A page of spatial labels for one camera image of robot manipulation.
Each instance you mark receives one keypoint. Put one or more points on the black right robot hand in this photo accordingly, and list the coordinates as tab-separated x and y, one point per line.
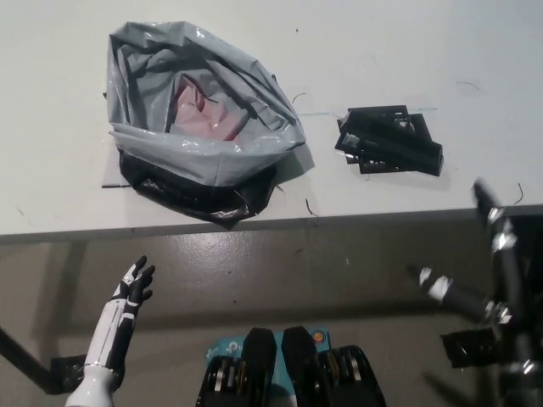
513	305

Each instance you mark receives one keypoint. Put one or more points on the grey and black plastic bag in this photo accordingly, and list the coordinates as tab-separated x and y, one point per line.
191	163

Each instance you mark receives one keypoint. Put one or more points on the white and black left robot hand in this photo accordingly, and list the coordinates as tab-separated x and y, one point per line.
114	326

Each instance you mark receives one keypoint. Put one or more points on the black table leg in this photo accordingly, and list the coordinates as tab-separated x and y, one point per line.
21	352

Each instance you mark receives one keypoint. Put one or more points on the pink item inside bag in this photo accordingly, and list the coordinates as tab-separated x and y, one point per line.
203	114

